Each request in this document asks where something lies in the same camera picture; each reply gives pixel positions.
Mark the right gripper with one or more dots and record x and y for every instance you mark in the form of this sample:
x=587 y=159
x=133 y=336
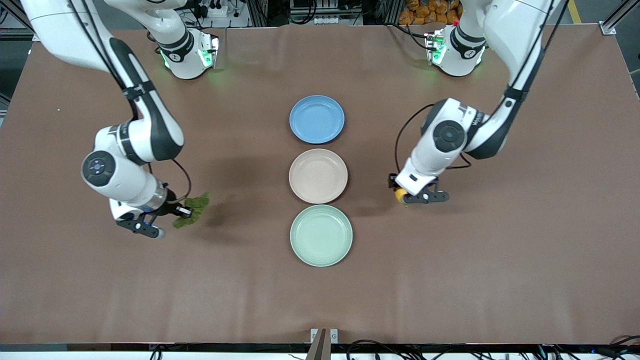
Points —
x=170 y=200

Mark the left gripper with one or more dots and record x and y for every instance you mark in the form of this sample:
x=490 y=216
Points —
x=391 y=183

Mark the yellow lemon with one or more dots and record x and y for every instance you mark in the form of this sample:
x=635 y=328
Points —
x=400 y=195

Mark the green lettuce leaf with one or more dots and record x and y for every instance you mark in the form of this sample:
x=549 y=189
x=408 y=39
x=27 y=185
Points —
x=195 y=210

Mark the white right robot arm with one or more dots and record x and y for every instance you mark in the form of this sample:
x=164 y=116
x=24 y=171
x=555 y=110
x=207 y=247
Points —
x=65 y=35

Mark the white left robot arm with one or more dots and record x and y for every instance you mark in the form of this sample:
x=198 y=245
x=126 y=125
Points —
x=505 y=30

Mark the beige plate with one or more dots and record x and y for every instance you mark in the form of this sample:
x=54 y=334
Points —
x=318 y=176

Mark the pale green plate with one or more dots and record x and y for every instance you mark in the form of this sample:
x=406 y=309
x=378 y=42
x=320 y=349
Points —
x=321 y=236

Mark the blue plate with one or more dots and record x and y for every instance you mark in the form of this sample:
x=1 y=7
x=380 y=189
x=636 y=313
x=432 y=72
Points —
x=317 y=119

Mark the bag of oranges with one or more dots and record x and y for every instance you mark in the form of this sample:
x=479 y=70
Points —
x=430 y=12

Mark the long white power strip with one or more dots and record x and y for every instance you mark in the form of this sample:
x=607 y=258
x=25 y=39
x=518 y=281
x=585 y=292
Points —
x=330 y=20

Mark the white power strip with plugs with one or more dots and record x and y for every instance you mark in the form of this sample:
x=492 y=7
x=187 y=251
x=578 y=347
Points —
x=217 y=10

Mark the metal bracket on table edge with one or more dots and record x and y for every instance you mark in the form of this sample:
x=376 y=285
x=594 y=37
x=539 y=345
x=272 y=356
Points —
x=324 y=336

